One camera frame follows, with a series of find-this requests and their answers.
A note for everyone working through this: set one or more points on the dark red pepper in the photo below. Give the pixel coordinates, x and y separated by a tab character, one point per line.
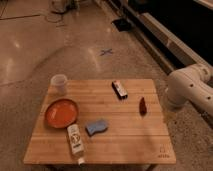
142	106

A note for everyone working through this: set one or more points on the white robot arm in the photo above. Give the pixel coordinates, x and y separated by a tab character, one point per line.
189	84

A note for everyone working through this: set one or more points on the orange ceramic bowl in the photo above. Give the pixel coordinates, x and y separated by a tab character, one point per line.
61	113

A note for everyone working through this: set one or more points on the black rectangular box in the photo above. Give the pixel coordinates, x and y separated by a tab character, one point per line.
119	89

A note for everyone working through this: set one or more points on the wooden table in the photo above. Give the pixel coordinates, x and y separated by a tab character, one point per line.
131	138

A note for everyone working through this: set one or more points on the blue sponge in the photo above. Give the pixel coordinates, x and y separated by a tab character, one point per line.
96	127

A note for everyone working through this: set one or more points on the clear plastic cup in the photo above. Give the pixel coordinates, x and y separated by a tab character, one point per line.
59	81

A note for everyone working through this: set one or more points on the white plastic bottle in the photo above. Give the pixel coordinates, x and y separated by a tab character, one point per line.
76	143

